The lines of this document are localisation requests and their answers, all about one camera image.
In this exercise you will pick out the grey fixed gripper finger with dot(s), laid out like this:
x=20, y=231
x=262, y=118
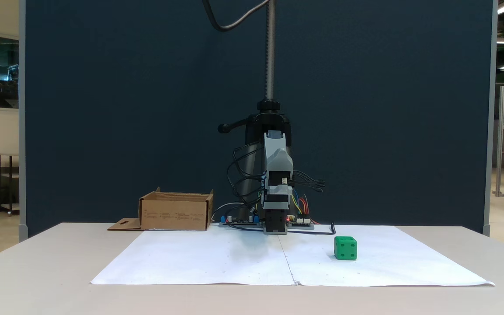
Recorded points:
x=276, y=142

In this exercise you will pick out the green die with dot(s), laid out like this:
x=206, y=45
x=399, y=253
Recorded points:
x=345, y=248

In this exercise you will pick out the green circuit board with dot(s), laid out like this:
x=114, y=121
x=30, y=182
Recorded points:
x=300, y=224

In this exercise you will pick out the white paper sheet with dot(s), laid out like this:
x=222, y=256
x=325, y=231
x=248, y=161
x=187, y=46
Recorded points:
x=217, y=258

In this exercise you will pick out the dark blue partition panel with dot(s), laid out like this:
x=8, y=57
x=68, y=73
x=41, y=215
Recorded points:
x=125, y=109

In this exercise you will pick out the black and silver tripod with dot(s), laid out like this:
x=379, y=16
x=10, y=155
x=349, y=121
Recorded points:
x=270, y=52

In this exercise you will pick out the blue circuit board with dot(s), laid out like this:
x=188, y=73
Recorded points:
x=238, y=222

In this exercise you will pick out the brown cardboard box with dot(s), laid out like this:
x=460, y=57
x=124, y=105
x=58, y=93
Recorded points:
x=173, y=214

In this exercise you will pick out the framed wall window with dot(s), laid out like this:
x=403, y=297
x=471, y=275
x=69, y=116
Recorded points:
x=6, y=74

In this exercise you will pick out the black shelf cart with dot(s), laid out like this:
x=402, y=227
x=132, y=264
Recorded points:
x=10, y=183

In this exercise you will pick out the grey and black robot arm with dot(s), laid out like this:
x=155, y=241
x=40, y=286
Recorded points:
x=278, y=177

